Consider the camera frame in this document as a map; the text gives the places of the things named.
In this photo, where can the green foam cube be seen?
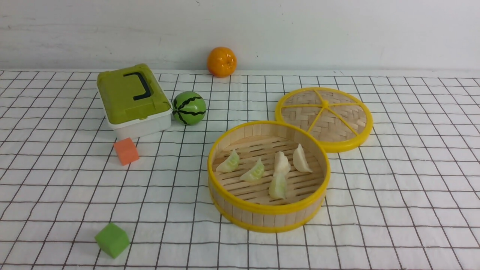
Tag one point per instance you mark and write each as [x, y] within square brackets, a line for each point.
[112, 240]

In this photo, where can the toy watermelon ball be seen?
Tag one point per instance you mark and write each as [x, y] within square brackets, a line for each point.
[189, 108]

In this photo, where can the green lidded white box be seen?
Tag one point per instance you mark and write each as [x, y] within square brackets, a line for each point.
[133, 102]

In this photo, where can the toy orange fruit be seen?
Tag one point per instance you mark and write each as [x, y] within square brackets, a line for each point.
[221, 62]

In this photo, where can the orange foam cube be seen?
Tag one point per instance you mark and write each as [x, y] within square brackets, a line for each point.
[126, 151]

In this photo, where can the checkered white tablecloth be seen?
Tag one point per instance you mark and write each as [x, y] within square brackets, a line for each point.
[407, 199]

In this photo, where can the woven bamboo steamer lid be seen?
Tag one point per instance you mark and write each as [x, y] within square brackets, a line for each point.
[336, 119]

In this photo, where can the bamboo steamer tray yellow rim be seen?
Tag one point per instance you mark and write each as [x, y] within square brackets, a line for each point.
[249, 205]

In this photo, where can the green dumpling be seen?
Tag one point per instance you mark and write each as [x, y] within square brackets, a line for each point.
[255, 173]
[278, 186]
[230, 164]

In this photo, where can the white dumpling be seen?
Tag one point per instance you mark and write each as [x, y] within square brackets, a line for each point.
[281, 164]
[299, 160]

